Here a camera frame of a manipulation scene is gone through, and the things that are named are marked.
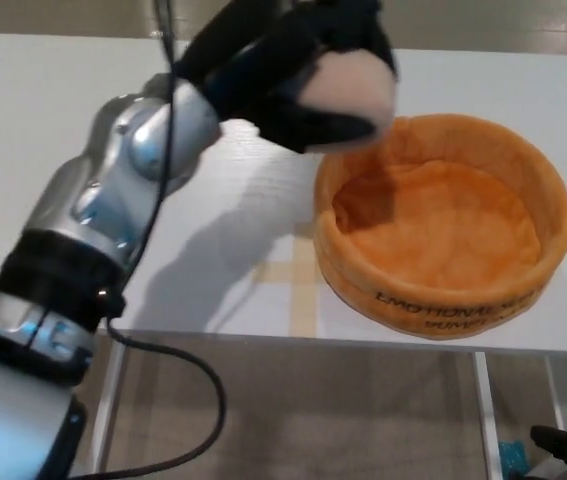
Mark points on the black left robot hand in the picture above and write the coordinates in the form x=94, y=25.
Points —
x=263, y=65

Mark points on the pink round plush toy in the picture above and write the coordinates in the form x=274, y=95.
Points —
x=353, y=85

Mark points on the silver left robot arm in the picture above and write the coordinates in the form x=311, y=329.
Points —
x=113, y=165

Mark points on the orange plush round plate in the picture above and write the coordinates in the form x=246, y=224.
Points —
x=438, y=235

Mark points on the cyan plastic object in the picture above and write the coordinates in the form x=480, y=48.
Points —
x=514, y=459

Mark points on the white table leg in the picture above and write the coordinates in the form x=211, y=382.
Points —
x=109, y=410
x=487, y=415
x=556, y=390

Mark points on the beige tape cross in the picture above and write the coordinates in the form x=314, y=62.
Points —
x=303, y=280

